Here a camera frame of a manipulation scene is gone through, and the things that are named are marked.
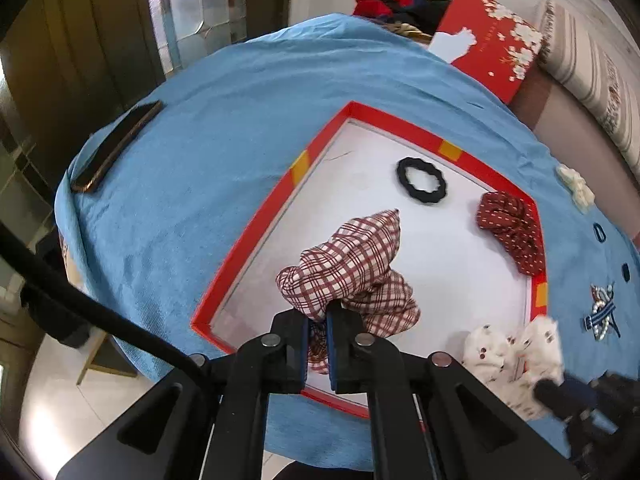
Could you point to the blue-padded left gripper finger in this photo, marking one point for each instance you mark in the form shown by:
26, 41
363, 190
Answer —
206, 419

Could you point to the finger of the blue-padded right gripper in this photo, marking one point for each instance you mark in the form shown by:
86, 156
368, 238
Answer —
431, 418

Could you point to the white dotted scrunchie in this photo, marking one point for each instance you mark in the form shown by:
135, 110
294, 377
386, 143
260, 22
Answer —
511, 365

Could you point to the red plaid scrunchie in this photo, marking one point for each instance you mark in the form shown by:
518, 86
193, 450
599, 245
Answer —
354, 266

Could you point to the blue striped strap watch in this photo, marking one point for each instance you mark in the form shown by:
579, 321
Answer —
601, 320

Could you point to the dark red dotted scrunchie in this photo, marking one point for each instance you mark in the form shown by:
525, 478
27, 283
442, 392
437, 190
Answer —
510, 221

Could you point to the red shallow tray box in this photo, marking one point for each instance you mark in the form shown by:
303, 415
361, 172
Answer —
433, 248

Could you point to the blue cloth table cover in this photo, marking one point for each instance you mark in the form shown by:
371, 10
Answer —
148, 242

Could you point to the cream dotted scrunchie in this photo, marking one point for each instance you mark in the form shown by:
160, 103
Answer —
582, 196

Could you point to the black smartphone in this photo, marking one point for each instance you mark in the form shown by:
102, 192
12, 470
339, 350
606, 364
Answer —
114, 144

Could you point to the red cat box lid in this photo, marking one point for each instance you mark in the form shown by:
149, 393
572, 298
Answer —
488, 42

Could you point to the striped floral pillow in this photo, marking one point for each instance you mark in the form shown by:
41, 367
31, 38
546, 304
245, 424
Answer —
570, 55

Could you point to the wooden glass door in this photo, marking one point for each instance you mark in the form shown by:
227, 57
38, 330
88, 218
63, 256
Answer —
69, 67

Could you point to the red and dark clothes pile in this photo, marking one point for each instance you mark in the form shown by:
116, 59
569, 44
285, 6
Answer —
416, 20

